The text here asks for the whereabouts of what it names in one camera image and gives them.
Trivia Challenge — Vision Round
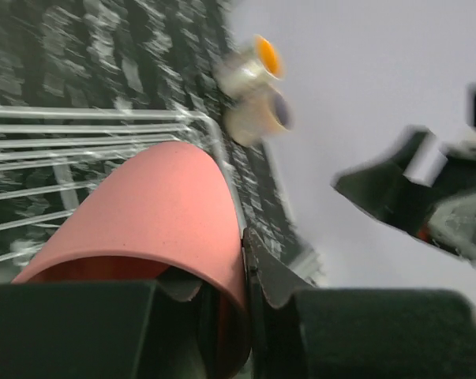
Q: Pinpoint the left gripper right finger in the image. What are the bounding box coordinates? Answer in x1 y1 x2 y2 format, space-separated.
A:
242 228 476 378

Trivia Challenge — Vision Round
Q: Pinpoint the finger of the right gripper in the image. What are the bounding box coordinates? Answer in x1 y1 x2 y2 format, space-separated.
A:
332 126 448 237

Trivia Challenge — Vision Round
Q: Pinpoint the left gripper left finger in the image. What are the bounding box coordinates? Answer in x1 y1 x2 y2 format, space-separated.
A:
0 269 206 378

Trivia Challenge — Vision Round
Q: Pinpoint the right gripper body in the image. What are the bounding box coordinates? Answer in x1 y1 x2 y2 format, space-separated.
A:
403 83 476 267

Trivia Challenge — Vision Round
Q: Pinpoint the matte pink cup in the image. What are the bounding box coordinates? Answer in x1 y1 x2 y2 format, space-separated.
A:
15 141 250 378

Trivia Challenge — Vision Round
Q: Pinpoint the iridescent pink mug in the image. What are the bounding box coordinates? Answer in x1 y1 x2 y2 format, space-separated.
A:
223 86 293 147

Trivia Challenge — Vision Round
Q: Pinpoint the white patterned mug orange inside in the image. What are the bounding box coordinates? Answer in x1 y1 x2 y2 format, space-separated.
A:
213 35 285 99

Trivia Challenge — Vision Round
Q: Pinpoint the white wire dish rack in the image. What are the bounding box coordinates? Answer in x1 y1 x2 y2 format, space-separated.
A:
0 106 233 269

